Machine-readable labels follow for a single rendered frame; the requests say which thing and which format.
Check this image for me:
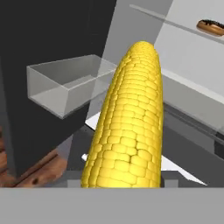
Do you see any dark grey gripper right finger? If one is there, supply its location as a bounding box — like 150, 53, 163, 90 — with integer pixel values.
160, 171, 202, 188

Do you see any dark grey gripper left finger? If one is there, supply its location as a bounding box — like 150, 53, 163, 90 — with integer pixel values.
50, 170, 86, 188

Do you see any clear glass fridge shelf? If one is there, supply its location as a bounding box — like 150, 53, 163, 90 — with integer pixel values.
129, 3, 224, 46
161, 67, 224, 136

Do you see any chocolate glazed doughnut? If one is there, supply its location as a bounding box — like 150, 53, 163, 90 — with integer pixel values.
196, 18, 224, 38

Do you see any clear fridge door bin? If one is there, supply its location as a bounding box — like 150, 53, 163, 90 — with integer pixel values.
26, 53, 118, 120

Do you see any black fridge door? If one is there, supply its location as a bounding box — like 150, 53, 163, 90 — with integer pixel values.
0, 0, 117, 179

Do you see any yellow corn cob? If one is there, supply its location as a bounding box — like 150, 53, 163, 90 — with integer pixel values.
80, 40, 165, 188

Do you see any grey fridge interior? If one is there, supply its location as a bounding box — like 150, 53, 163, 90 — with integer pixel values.
66, 0, 224, 188

